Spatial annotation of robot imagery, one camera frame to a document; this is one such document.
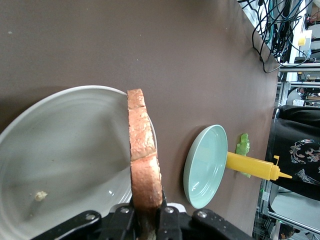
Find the toasted brown bread slice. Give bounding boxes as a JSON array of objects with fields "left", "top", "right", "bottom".
[{"left": 126, "top": 88, "right": 164, "bottom": 240}]

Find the mint green plate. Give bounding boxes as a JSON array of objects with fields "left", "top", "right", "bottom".
[{"left": 182, "top": 124, "right": 229, "bottom": 210}]

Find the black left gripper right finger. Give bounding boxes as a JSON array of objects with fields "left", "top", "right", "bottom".
[{"left": 156, "top": 187, "right": 254, "bottom": 240}]

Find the beige plate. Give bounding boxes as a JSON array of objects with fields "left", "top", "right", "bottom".
[{"left": 0, "top": 85, "right": 159, "bottom": 240}]

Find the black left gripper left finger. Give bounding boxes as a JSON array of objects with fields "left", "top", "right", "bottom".
[{"left": 31, "top": 203, "right": 138, "bottom": 240}]

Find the aluminium frame rack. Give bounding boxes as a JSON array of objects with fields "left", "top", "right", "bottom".
[{"left": 254, "top": 62, "right": 320, "bottom": 240}]

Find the small bread crumb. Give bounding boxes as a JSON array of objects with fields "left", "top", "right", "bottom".
[{"left": 34, "top": 190, "right": 49, "bottom": 202}]

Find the black floor cable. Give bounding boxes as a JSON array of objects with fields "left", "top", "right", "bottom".
[{"left": 251, "top": 14, "right": 282, "bottom": 74}]

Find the green lettuce leaf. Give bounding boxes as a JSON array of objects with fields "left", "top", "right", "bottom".
[{"left": 234, "top": 132, "right": 252, "bottom": 179}]

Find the brown table cloth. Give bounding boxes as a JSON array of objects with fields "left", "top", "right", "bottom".
[{"left": 0, "top": 0, "right": 281, "bottom": 240}]

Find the yellow mustard squeeze bottle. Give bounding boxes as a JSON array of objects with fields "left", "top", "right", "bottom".
[{"left": 225, "top": 151, "right": 293, "bottom": 182}]

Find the person in black clothing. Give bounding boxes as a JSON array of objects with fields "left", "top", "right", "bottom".
[{"left": 264, "top": 104, "right": 320, "bottom": 202}]

